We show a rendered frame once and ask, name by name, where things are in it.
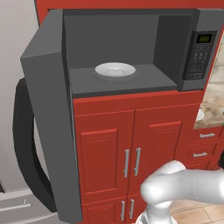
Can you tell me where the red cupboard door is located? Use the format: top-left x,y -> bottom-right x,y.
81,197 -> 128,224
128,103 -> 202,197
73,109 -> 136,205
125,192 -> 149,224

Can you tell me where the black microwave door handle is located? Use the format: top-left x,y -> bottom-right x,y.
12,78 -> 58,214

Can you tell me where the silver cupboard handle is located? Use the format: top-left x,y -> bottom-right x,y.
134,147 -> 142,177
120,199 -> 126,221
129,199 -> 136,220
123,149 -> 130,179

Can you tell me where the dark grey microwave oven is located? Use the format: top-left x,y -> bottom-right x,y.
61,8 -> 224,99

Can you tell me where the white garlic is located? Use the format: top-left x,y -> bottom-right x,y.
195,108 -> 206,123

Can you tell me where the white plate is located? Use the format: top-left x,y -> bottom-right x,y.
94,62 -> 137,78

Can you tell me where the stainless steel fridge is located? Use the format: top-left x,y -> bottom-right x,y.
0,0 -> 68,224

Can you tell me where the red drawer front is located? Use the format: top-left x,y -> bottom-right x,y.
191,126 -> 224,143
187,141 -> 222,160

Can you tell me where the dark grey microwave door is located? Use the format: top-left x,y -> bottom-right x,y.
19,8 -> 84,224

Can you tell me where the silver drawer handle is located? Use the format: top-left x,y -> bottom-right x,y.
199,132 -> 216,139
192,151 -> 208,158

